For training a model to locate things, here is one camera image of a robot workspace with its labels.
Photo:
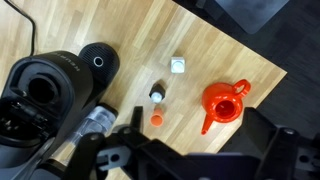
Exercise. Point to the black pod coffee machine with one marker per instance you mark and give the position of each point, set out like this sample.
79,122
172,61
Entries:
66,86

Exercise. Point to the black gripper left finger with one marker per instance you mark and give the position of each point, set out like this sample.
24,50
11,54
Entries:
137,118

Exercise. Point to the black coffee pod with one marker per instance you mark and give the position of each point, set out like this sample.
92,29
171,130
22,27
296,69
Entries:
157,91

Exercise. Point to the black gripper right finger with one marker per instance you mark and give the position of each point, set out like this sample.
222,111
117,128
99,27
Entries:
256,133

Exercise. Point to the white coffee pod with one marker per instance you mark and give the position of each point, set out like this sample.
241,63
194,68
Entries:
177,65

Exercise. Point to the small orange cup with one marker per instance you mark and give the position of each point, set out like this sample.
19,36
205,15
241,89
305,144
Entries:
156,118

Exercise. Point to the red ceramic kettle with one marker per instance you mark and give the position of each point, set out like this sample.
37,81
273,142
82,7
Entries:
213,100

